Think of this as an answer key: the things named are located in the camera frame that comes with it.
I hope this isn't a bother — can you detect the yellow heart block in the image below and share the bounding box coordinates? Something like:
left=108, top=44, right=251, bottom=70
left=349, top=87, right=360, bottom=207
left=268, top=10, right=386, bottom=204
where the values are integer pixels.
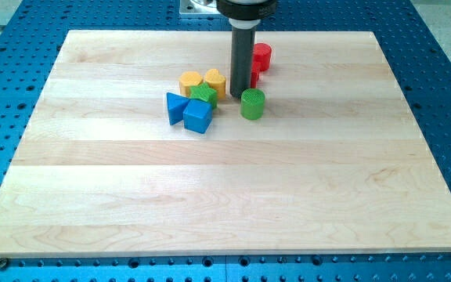
left=204, top=69, right=226, bottom=99

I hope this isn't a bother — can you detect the blue triangle block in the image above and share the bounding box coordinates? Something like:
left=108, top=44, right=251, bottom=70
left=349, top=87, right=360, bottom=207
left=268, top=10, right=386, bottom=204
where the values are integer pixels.
left=166, top=92, right=190, bottom=125

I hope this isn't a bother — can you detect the green cylinder block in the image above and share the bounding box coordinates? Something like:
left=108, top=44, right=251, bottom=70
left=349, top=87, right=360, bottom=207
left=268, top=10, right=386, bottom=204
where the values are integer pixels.
left=240, top=89, right=265, bottom=120

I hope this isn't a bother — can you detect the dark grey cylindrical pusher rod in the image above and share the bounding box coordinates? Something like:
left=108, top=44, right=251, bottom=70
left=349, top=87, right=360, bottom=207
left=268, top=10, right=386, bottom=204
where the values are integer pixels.
left=229, top=20, right=261, bottom=99

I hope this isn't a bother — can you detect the blue cube block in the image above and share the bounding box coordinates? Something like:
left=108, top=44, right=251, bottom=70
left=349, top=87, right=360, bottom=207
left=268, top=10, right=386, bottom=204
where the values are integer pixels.
left=183, top=99, right=212, bottom=134

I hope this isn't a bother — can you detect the red block behind rod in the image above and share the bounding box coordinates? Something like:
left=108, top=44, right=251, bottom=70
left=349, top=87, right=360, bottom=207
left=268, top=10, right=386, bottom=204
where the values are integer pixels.
left=250, top=60, right=261, bottom=89

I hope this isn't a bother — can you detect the green star block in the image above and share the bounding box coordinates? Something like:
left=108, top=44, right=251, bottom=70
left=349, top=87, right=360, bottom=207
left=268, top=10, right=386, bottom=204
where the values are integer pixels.
left=189, top=83, right=218, bottom=109

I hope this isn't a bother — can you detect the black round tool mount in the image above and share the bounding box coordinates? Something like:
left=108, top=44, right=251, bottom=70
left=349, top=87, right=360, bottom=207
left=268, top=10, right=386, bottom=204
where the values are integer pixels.
left=216, top=0, right=278, bottom=20

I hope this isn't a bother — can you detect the light wooden board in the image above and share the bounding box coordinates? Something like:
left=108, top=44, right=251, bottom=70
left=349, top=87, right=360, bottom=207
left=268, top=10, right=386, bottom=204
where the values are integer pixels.
left=0, top=30, right=451, bottom=258

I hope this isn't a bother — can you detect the red cylinder block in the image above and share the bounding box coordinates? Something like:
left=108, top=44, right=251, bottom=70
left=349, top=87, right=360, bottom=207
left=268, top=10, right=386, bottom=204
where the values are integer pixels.
left=253, top=42, right=272, bottom=71

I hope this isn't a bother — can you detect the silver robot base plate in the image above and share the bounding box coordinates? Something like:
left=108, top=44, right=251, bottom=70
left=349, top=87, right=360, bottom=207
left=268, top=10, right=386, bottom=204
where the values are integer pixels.
left=179, top=0, right=218, bottom=16

